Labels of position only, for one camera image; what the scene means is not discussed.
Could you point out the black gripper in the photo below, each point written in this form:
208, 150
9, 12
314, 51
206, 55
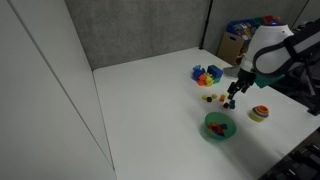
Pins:
246, 77

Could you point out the small black block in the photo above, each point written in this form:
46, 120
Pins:
209, 99
226, 105

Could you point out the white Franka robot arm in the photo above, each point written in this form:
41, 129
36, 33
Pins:
268, 43

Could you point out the small yellow block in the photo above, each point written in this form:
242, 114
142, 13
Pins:
214, 96
224, 94
204, 97

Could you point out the small dark green block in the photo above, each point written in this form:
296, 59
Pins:
232, 104

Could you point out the small orange block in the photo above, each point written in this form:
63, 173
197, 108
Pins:
222, 98

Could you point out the large green toy block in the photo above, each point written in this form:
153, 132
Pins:
217, 80

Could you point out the large blue toy block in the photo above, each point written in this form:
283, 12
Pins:
215, 70

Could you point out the green plastic bowl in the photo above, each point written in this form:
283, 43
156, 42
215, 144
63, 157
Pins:
220, 118

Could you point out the dark blue block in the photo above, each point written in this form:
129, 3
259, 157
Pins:
224, 126

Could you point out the red block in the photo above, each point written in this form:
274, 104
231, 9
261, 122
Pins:
217, 129

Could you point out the yellow toy piece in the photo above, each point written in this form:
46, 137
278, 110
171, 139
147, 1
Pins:
209, 80

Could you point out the rainbow stacking cups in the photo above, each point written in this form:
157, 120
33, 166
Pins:
259, 113

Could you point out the orange toy piece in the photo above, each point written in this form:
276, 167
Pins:
201, 80

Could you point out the brown cardboard box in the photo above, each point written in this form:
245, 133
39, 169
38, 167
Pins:
230, 48

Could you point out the purple toy piece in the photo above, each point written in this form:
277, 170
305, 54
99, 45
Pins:
197, 74

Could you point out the light blue toy piece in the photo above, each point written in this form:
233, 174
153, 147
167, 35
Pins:
196, 67

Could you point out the cardboard box with items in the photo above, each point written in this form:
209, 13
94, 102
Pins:
245, 28

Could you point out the black stand pole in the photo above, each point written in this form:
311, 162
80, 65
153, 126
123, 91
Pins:
206, 23

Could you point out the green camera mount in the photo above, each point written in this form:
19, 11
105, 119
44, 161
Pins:
268, 80

